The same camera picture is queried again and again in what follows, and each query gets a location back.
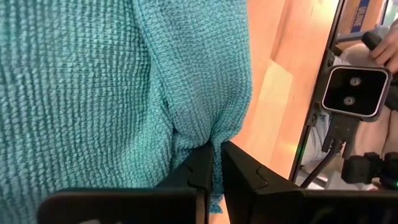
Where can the silver-framed depth camera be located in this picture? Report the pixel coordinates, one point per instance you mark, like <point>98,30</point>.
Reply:
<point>354,91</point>

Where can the teal microfiber towel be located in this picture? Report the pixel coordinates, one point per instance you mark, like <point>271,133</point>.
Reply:
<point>93,93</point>

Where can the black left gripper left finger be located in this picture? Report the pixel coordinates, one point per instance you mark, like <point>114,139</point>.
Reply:
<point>124,208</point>

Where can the black stereo camera on mount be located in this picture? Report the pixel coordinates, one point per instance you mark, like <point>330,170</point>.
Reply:
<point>373,137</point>

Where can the person's hand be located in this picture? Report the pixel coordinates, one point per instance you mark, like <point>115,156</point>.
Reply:
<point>388,49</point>

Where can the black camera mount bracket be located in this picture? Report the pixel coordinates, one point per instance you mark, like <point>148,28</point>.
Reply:
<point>342,130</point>

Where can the cardboard box with blue label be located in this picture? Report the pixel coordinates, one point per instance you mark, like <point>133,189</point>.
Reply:
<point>359,18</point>

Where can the black aluminium table frame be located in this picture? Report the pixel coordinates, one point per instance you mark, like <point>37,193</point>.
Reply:
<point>328,56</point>

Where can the black clamp device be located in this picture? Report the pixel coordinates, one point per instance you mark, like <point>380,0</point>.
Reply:
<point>357,169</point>

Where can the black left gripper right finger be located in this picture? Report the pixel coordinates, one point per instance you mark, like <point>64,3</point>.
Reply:
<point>295,208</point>

